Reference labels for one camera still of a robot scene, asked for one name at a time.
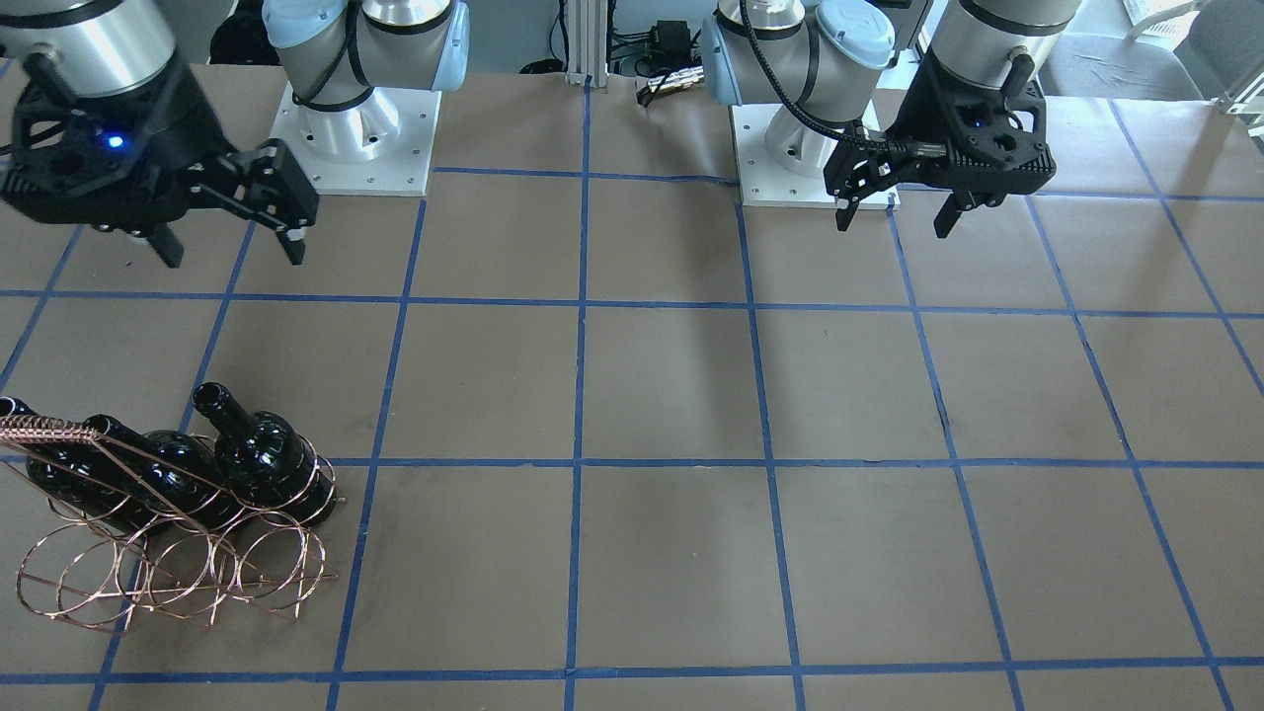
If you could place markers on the aluminium frame post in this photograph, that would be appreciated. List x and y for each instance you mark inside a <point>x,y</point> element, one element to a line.
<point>587,31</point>

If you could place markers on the dark bottle in basket front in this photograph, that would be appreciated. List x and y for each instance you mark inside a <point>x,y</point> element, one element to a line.
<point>266,463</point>

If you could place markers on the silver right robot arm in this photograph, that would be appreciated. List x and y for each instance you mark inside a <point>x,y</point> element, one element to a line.
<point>335,53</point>

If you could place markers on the dark wine bottle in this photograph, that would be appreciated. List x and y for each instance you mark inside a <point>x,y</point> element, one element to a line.
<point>177,472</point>

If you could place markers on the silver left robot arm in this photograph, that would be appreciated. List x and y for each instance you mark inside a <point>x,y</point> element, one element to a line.
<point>799,81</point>

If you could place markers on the dark bottle in basket rear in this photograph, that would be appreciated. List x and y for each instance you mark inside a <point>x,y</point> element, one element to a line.
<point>88,481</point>

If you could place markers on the dark bottle in basket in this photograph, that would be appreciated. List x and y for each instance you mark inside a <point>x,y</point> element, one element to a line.
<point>88,481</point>
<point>266,463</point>

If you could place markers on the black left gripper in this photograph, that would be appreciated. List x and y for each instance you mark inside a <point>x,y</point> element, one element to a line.
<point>908,117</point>

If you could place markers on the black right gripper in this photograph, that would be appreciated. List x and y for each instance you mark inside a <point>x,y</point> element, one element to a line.
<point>181,133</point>

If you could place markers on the copper wire wine basket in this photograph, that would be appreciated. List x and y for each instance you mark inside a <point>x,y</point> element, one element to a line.
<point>99,579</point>

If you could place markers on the grey office chair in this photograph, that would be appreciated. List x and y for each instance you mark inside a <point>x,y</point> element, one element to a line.
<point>1219,59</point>

